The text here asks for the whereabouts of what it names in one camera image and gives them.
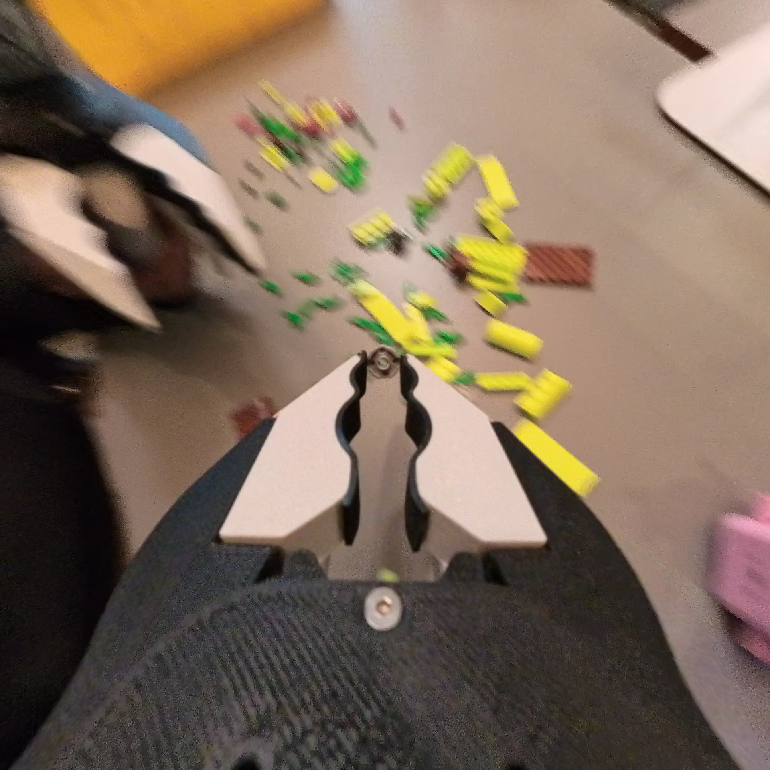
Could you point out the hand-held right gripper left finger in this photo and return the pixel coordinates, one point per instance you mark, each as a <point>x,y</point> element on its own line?
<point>289,475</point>

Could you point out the dark red small toy piece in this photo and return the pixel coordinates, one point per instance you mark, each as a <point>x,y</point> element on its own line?
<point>346,111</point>
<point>396,117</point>
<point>246,123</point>

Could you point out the person's black clothing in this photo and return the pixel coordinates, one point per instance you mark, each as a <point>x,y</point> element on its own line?
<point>48,541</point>

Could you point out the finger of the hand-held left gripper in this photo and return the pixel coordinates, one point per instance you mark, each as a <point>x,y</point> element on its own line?
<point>54,222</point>
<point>192,186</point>

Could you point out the blue cloth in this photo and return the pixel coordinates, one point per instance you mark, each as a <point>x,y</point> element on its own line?
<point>168,132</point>

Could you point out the pile of yellow toy bricks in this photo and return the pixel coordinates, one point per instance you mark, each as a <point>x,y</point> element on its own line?
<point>511,340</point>

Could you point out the white rounded board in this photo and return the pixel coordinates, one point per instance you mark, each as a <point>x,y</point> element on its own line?
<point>728,102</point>

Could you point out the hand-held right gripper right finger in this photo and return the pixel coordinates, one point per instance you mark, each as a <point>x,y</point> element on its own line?
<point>475,481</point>

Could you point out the large yellow object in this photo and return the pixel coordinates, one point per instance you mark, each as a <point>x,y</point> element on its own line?
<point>180,36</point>

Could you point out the pink toy block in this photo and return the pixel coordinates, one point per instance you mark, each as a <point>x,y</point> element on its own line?
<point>746,565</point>

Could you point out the light grey round toy plate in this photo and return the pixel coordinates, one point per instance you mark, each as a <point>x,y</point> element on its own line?
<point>382,363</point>

